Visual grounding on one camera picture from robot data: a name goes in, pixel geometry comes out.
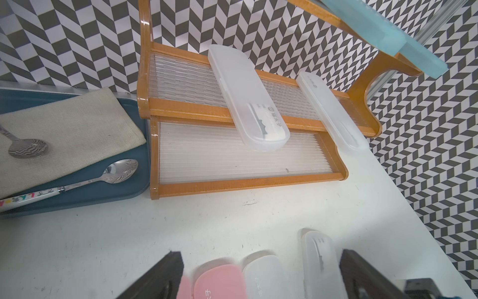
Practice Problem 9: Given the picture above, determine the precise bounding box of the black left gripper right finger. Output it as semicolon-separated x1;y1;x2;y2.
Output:
339;249;409;299

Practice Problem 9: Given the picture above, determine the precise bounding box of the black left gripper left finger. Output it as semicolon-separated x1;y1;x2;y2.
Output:
117;252;184;299

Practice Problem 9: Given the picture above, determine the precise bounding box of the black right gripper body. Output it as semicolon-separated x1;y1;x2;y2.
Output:
395;278;447;299

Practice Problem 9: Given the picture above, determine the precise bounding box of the white pencil case label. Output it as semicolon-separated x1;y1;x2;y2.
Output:
300;228;347;299

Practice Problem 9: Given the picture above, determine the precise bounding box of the pink pencil case labelled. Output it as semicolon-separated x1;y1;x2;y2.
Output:
193;264;247;299

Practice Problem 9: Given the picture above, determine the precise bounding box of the white pencil case labelled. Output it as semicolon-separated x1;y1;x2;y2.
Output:
243;255;292;299
296;71;369;155

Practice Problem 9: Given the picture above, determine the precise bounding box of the frosted white pencil case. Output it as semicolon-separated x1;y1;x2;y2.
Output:
208;45;290;151

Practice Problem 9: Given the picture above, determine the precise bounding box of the teal pencil case plain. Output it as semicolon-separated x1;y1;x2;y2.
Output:
323;0;448;78

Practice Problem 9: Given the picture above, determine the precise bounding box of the beige cloth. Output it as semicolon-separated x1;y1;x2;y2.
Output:
1;88;146;198

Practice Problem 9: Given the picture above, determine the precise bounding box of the dark blue tray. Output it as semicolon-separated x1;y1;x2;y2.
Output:
1;89;150;219

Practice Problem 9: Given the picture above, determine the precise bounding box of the silver spoon patterned handle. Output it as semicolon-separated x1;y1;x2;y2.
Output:
1;159;139;213

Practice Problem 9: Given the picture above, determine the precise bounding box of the orange three-tier wire shelf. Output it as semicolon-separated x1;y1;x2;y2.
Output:
137;1;422;199

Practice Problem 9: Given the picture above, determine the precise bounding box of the pink handled spoon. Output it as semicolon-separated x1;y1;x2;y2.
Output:
1;126;49;159

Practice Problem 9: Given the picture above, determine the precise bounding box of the aluminium corner post right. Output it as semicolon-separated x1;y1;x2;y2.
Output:
367;0;467;102

